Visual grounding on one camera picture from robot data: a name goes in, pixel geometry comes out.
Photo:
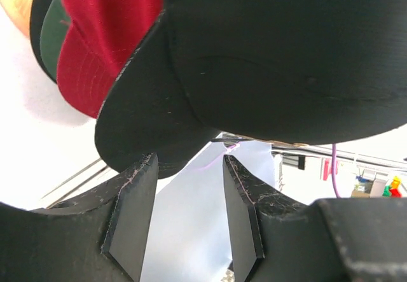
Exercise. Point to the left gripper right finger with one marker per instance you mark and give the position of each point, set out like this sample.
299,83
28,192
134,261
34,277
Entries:
275,238

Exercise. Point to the red baseball cap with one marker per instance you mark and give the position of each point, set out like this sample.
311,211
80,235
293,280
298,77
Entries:
101,37

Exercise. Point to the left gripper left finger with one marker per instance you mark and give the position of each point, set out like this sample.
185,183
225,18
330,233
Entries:
99,235

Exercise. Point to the black cap gold logo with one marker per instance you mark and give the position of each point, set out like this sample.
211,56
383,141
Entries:
308,72

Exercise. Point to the black baseball cap white logo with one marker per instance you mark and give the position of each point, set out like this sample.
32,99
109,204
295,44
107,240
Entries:
39,9

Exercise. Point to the dark green baseball cap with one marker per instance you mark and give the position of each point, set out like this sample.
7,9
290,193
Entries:
53,33

